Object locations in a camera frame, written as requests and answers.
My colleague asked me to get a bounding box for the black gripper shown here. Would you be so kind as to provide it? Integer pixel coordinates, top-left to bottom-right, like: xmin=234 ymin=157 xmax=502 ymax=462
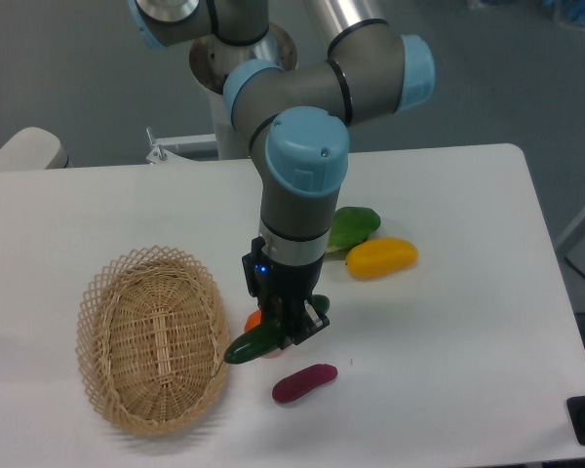
xmin=242 ymin=237 xmax=330 ymax=348

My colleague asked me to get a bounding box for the dark green cucumber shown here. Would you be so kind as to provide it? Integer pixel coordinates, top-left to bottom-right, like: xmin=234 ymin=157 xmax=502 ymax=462
xmin=223 ymin=294 xmax=331 ymax=365

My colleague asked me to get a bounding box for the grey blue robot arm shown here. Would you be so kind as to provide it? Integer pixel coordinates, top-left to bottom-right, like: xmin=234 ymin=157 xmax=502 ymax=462
xmin=129 ymin=1 xmax=436 ymax=364

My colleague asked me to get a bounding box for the woven wicker basket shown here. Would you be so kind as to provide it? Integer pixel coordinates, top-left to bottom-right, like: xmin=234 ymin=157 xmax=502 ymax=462
xmin=76 ymin=246 xmax=230 ymax=436

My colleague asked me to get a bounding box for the orange toy carrot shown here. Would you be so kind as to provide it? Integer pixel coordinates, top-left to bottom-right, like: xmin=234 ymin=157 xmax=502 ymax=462
xmin=244 ymin=309 xmax=262 ymax=332

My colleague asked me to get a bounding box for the purple toy eggplant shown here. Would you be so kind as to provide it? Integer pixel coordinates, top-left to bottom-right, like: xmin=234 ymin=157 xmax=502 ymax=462
xmin=271 ymin=364 xmax=338 ymax=404

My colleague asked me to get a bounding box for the yellow toy bell pepper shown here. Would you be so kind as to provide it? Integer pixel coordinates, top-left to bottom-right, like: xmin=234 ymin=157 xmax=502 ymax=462
xmin=345 ymin=238 xmax=418 ymax=279

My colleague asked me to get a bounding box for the green toy leafy vegetable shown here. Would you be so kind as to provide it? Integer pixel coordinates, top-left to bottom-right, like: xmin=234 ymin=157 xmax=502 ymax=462
xmin=326 ymin=207 xmax=381 ymax=254

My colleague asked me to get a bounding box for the white chair seat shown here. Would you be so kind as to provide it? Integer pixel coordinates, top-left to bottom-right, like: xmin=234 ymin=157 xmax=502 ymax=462
xmin=0 ymin=127 xmax=69 ymax=173

